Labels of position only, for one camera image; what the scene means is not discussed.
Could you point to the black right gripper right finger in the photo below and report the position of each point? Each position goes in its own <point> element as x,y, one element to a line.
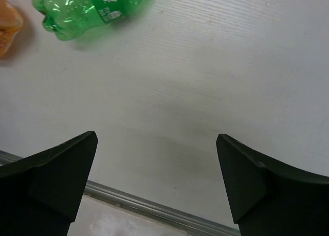
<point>269,197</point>

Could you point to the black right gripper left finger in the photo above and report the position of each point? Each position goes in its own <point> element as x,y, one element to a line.
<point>41,194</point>

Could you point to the green plastic bottle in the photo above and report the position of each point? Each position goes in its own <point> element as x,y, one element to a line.
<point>70,19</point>

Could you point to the orange sea-buckthorn juice bottle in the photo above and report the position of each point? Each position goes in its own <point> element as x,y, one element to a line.
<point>11,24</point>

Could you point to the aluminium table edge rail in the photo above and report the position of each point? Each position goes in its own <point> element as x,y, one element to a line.
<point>191,224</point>

